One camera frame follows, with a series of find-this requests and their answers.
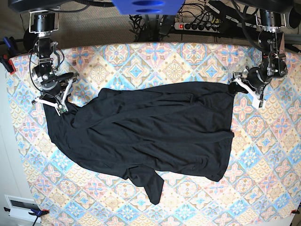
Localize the patterned tablecloth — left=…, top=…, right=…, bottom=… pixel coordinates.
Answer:
left=5, top=43, right=301, bottom=226

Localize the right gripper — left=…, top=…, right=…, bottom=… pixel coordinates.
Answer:
left=42, top=80, right=68, bottom=96

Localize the blue orange clamp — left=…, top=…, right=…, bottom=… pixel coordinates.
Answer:
left=0, top=37, right=16, bottom=74
left=4, top=207, right=49, bottom=226

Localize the blue orange clamp bottom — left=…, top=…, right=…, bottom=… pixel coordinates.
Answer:
left=4, top=207, right=49, bottom=226

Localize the black round stool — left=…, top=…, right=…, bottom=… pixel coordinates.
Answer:
left=23, top=29, right=38, bottom=52

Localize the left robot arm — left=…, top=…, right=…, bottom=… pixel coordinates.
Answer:
left=229, top=0, right=293, bottom=94

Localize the white camera bracket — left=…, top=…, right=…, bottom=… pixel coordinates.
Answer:
left=229, top=66, right=267, bottom=110
left=32, top=72, right=79, bottom=116

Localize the black t-shirt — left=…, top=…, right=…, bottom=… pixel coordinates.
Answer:
left=44, top=82, right=235, bottom=204

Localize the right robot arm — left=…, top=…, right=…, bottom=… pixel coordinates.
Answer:
left=29, top=10, right=74, bottom=98

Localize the blue orange clamp left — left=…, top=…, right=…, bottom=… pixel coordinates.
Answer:
left=0, top=37, right=16, bottom=74

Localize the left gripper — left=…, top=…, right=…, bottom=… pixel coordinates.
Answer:
left=228, top=67, right=268, bottom=94

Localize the blue mount plate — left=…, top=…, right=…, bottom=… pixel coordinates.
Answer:
left=112, top=0, right=184, bottom=16

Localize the white power strip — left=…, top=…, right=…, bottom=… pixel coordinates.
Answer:
left=174, top=22, right=219, bottom=33

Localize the white wall panel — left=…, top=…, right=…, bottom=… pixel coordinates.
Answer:
left=4, top=194, right=38, bottom=222

